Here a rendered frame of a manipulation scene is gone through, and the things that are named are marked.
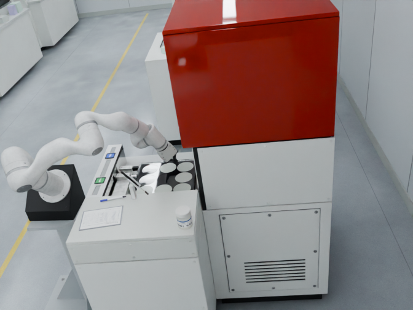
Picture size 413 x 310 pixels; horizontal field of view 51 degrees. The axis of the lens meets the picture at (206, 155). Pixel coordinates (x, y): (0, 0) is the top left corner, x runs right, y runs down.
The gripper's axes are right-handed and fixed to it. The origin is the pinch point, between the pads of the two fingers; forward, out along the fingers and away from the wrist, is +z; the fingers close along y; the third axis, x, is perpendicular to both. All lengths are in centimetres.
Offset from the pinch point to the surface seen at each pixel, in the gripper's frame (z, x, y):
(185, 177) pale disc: 0.6, 16.3, 3.9
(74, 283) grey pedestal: 36, -29, 102
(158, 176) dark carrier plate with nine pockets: -4.1, 3.5, 13.7
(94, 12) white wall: 185, -781, -201
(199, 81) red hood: -60, 44, -25
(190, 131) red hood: -40, 39, -9
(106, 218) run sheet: -28, 25, 49
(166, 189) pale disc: -5.5, 17.6, 16.9
